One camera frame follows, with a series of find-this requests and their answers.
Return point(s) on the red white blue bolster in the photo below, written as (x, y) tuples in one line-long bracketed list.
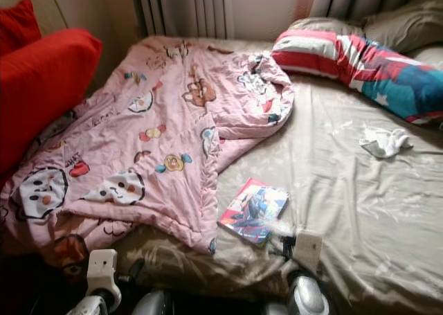
[(360, 69)]

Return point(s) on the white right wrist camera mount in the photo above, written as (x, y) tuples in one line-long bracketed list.
[(309, 249)]

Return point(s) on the crumpled white cloth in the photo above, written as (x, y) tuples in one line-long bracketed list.
[(384, 143)]

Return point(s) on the pink cartoon print blanket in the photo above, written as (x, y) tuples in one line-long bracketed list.
[(159, 135)]

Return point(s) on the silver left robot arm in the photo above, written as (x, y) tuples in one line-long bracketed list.
[(93, 308)]

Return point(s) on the beige leaf pattern bed sheet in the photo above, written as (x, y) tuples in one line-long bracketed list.
[(346, 211)]

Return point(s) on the brown pillow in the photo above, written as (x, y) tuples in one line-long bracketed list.
[(408, 24)]

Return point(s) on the colourful picture book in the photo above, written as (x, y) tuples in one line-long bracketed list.
[(252, 211)]

